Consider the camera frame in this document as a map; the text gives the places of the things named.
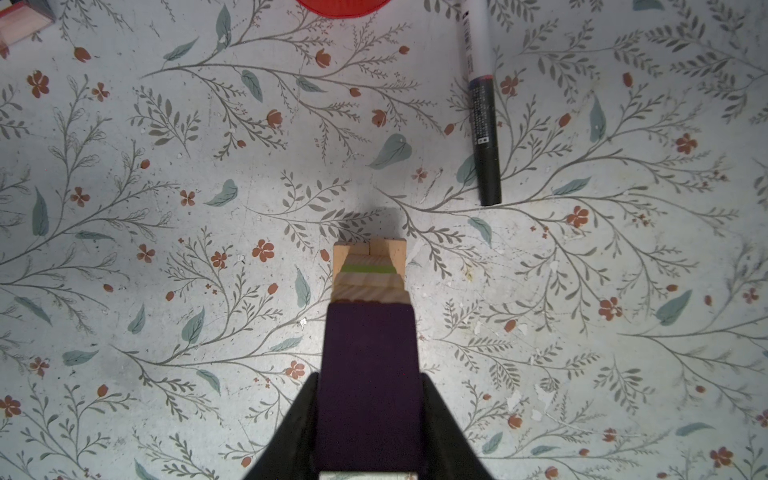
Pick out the purple block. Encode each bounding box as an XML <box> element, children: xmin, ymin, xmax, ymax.
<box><xmin>314</xmin><ymin>302</ymin><xmax>423</xmax><ymax>472</ymax></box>

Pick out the green block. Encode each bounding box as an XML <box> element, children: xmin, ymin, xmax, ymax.
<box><xmin>340</xmin><ymin>255</ymin><xmax>397</xmax><ymax>274</ymax></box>

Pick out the black marker pen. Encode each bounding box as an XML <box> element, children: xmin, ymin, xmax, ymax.
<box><xmin>460</xmin><ymin>0</ymin><xmax>502</xmax><ymax>207</ymax></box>

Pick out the red pencil cup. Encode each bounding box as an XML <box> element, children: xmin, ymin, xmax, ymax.
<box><xmin>298</xmin><ymin>0</ymin><xmax>389</xmax><ymax>19</ymax></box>

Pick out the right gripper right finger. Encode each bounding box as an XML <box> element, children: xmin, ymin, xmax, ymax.
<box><xmin>418</xmin><ymin>373</ymin><xmax>492</xmax><ymax>480</ymax></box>

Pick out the coloured marker pack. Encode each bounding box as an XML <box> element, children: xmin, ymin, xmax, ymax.
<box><xmin>1</xmin><ymin>0</ymin><xmax>55</xmax><ymax>48</ymax></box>

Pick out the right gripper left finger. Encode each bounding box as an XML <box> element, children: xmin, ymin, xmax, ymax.
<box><xmin>244</xmin><ymin>372</ymin><xmax>320</xmax><ymax>480</ymax></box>

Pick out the printed dragon wood block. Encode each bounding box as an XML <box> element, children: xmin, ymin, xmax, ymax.
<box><xmin>331</xmin><ymin>272</ymin><xmax>411</xmax><ymax>305</ymax></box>

